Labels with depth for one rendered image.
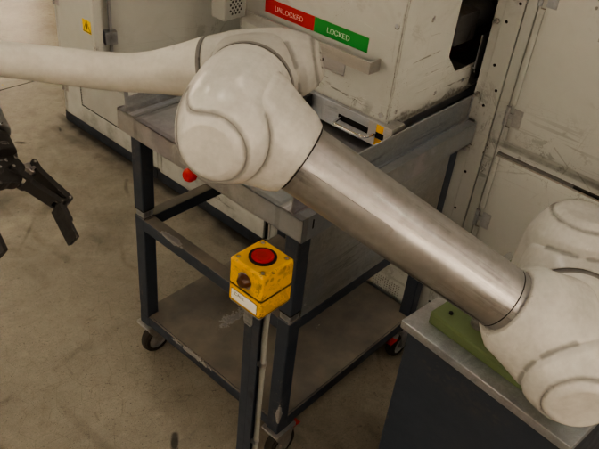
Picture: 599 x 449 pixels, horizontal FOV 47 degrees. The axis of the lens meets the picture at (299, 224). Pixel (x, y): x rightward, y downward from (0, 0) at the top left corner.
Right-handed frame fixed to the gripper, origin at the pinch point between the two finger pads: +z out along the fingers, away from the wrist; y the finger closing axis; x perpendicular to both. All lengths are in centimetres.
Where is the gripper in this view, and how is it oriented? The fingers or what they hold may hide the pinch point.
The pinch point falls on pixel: (36, 241)
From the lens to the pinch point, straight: 122.6
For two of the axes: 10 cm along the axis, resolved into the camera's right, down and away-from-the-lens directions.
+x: -6.6, 5.2, 5.4
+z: 5.0, 8.4, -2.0
